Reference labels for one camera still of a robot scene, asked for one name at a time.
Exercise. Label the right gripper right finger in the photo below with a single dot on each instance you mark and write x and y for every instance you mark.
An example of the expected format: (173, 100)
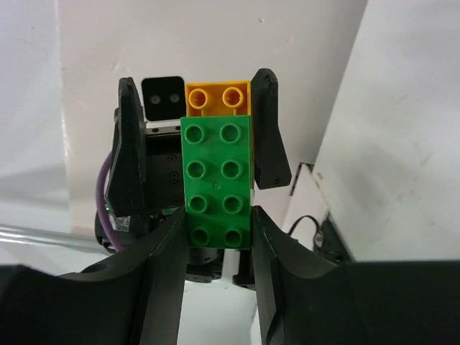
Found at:
(303, 298)

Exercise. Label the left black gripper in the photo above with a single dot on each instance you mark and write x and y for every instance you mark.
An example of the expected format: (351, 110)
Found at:
(142, 183)

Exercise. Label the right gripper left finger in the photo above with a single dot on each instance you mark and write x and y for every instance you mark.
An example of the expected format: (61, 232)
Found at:
(132, 297)

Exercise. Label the green two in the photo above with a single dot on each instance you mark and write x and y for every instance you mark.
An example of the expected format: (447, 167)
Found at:
(217, 175)

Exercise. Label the yellow brick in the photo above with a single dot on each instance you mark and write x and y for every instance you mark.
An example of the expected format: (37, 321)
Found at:
(223, 98)

